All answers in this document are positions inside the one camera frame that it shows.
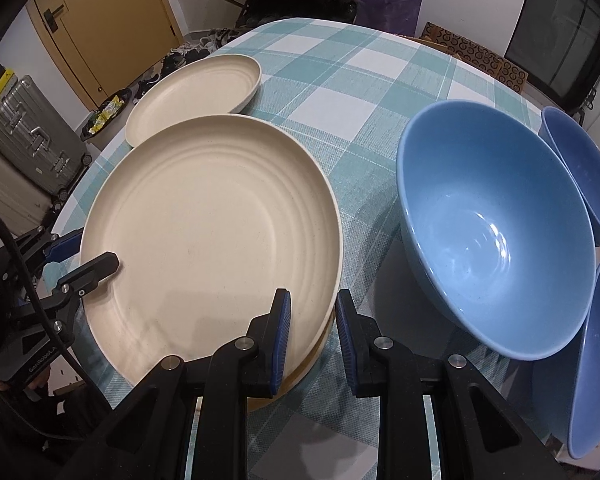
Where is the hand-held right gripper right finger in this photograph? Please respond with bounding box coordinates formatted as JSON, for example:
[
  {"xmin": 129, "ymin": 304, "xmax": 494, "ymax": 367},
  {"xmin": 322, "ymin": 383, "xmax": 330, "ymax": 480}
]
[{"xmin": 335, "ymin": 289, "xmax": 571, "ymax": 480}]

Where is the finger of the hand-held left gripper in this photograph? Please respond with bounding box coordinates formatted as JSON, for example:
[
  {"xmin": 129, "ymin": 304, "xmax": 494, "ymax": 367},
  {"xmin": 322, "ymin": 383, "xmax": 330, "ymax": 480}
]
[
  {"xmin": 10, "ymin": 254, "xmax": 120, "ymax": 333},
  {"xmin": 12, "ymin": 227, "xmax": 83, "ymax": 273}
]

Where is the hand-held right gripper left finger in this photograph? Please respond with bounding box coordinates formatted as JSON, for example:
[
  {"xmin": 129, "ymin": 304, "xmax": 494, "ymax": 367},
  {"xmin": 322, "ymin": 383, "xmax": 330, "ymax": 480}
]
[{"xmin": 70, "ymin": 288, "xmax": 292, "ymax": 480}]

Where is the cream ribbed plate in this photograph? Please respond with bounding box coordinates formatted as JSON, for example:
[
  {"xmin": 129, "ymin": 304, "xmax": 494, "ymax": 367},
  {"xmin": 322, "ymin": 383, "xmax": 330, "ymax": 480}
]
[
  {"xmin": 79, "ymin": 114, "xmax": 343, "ymax": 395},
  {"xmin": 125, "ymin": 54, "xmax": 262, "ymax": 147},
  {"xmin": 247, "ymin": 310, "xmax": 337, "ymax": 413}
]

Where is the blue bowl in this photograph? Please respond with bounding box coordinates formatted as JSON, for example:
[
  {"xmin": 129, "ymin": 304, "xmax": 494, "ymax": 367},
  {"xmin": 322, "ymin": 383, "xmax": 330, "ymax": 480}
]
[
  {"xmin": 396, "ymin": 100, "xmax": 597, "ymax": 362},
  {"xmin": 538, "ymin": 106, "xmax": 600, "ymax": 247},
  {"xmin": 532, "ymin": 256, "xmax": 600, "ymax": 460}
]

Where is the silver suitcase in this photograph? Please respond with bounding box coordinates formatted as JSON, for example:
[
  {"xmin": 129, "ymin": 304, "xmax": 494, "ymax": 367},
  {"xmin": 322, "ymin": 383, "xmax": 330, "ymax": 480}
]
[{"xmin": 0, "ymin": 75, "xmax": 93, "ymax": 196}]

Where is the yellow green snack packet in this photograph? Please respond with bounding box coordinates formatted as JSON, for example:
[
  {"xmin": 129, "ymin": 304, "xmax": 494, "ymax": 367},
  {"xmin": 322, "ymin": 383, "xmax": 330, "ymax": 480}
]
[{"xmin": 82, "ymin": 97, "xmax": 126, "ymax": 136}]

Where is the wooden door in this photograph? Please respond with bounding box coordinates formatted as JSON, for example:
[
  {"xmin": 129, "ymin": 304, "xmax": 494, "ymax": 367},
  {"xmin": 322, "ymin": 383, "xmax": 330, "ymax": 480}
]
[{"xmin": 27, "ymin": 0, "xmax": 183, "ymax": 111}]

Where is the pile of dark shoes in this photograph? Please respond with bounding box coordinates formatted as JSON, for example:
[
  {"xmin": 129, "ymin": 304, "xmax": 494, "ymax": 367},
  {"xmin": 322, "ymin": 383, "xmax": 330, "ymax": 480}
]
[{"xmin": 132, "ymin": 27, "xmax": 241, "ymax": 101}]

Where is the brown patterned doormat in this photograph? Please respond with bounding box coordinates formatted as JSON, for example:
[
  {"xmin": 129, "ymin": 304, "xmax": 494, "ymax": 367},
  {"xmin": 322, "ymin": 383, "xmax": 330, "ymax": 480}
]
[{"xmin": 417, "ymin": 21, "xmax": 531, "ymax": 92}]

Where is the purple plastic bag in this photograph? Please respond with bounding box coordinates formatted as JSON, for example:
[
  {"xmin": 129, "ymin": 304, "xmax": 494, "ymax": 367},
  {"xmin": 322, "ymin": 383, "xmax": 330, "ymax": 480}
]
[{"xmin": 356, "ymin": 0, "xmax": 425, "ymax": 37}]

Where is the black framed glass door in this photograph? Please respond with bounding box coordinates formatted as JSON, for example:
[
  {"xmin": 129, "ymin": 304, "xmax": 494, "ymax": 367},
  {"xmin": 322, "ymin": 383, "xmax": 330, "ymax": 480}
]
[{"xmin": 502, "ymin": 0, "xmax": 600, "ymax": 111}]

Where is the black cable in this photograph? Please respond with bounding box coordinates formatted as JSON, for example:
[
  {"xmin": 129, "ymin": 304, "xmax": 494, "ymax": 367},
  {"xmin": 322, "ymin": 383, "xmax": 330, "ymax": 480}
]
[{"xmin": 0, "ymin": 189, "xmax": 112, "ymax": 413}]

